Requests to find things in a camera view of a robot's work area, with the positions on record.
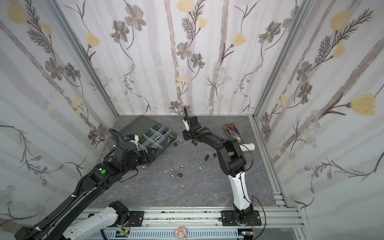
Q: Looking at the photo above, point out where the white plastic bottle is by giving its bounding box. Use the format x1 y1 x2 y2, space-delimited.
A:
240 143 256 152

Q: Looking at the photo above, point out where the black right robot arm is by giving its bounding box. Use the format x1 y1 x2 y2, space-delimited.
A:
183 107 255 225

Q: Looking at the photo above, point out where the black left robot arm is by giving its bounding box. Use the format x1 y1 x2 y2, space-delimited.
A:
15 129 157 240

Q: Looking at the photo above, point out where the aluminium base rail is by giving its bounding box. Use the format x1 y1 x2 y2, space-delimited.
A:
89 207 310 240

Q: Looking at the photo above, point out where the grey metal tool tray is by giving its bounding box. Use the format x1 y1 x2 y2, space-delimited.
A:
224 123 245 144

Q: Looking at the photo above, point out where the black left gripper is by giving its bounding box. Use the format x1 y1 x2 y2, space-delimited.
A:
121 147 159 176

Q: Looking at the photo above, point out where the pink doll figure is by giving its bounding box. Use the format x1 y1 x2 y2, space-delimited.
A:
175 227 188 240

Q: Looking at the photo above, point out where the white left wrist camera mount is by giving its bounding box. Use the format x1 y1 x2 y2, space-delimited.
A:
125 134 139 148

